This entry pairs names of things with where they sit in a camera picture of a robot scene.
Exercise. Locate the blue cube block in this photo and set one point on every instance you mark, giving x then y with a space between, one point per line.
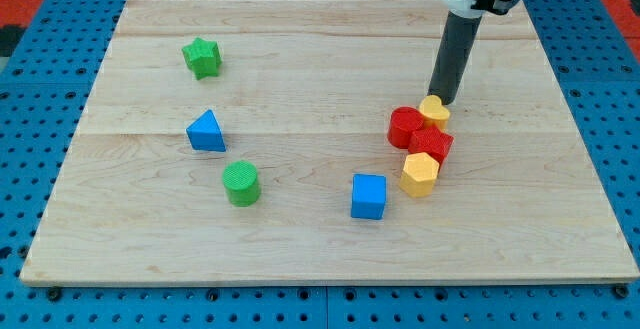
369 198

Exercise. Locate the light wooden board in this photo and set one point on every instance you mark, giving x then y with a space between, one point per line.
305 92

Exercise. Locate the green cylinder block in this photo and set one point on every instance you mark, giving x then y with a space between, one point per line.
241 182

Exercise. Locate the red cylinder block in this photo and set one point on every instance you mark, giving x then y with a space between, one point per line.
404 121

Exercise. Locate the yellow hexagon block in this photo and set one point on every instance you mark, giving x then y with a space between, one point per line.
419 174

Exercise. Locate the red star block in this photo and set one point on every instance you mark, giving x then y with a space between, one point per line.
432 141

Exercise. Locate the blue triangular prism block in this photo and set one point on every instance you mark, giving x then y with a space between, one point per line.
205 134

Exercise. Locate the yellow heart block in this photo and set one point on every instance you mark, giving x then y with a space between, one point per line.
434 112

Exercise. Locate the green star block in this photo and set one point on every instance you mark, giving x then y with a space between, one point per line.
202 58

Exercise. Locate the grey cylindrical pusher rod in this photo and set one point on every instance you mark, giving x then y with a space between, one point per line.
457 41

